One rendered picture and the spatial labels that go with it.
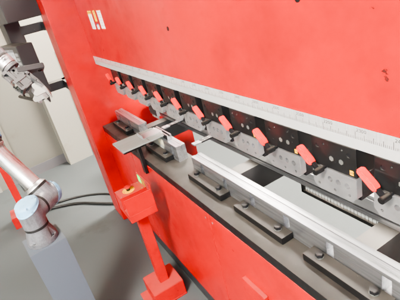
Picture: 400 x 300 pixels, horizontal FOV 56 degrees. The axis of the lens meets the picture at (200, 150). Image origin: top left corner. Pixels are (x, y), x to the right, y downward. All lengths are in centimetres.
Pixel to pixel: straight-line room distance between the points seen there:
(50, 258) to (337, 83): 159
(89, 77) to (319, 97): 220
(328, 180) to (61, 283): 149
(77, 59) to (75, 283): 157
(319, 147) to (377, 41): 35
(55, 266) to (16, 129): 294
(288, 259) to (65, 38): 218
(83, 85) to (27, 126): 197
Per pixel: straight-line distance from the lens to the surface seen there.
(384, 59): 86
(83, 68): 295
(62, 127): 476
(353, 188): 106
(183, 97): 169
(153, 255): 237
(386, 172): 97
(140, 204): 208
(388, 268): 121
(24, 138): 486
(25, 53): 300
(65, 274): 213
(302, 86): 104
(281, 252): 139
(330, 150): 106
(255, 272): 158
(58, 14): 291
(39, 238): 202
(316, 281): 129
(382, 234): 145
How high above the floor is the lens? 182
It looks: 26 degrees down
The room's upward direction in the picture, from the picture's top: 14 degrees counter-clockwise
